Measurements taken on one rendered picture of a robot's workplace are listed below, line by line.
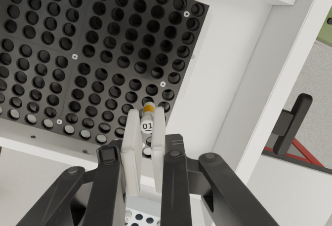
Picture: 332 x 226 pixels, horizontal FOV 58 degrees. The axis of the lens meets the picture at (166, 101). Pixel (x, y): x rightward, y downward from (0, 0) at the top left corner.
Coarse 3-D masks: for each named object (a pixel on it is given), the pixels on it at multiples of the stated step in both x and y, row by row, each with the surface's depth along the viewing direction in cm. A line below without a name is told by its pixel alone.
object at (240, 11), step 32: (224, 0) 35; (256, 0) 35; (288, 0) 29; (224, 32) 36; (256, 32) 36; (224, 64) 37; (192, 96) 38; (224, 96) 38; (0, 128) 35; (32, 128) 37; (192, 128) 40; (64, 160) 34; (96, 160) 35
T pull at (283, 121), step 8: (304, 96) 31; (296, 104) 32; (304, 104) 31; (288, 112) 31; (296, 112) 31; (304, 112) 31; (280, 120) 31; (288, 120) 32; (296, 120) 31; (280, 128) 32; (288, 128) 32; (296, 128) 32; (280, 136) 33; (288, 136) 32; (280, 144) 32; (288, 144) 32; (280, 152) 33
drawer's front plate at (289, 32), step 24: (312, 0) 26; (264, 24) 36; (288, 24) 30; (312, 24) 27; (264, 48) 34; (288, 48) 28; (264, 72) 32; (288, 72) 28; (240, 96) 36; (264, 96) 30; (288, 96) 29; (240, 120) 34; (264, 120) 30; (216, 144) 40; (240, 144) 32; (264, 144) 30; (240, 168) 31
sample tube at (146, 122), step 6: (150, 102) 27; (144, 108) 26; (150, 108) 25; (144, 114) 24; (150, 114) 24; (144, 120) 23; (150, 120) 23; (144, 126) 23; (150, 126) 23; (144, 132) 23; (150, 132) 23
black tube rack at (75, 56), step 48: (0, 0) 28; (48, 0) 28; (96, 0) 28; (144, 0) 28; (0, 48) 29; (48, 48) 30; (96, 48) 30; (144, 48) 33; (0, 96) 34; (48, 96) 31; (96, 96) 34; (144, 96) 31; (96, 144) 33; (144, 144) 33
